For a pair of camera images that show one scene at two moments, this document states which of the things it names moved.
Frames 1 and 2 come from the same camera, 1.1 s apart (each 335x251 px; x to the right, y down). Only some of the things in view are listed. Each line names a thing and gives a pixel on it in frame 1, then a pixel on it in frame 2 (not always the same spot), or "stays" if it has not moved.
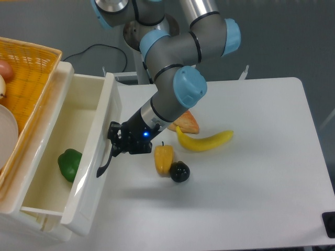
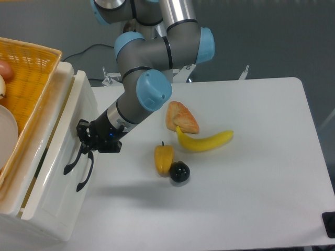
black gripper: [136, 137] → [100, 135]
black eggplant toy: [179, 172] stays
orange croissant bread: [187, 123] stays
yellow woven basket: [34, 67] stays
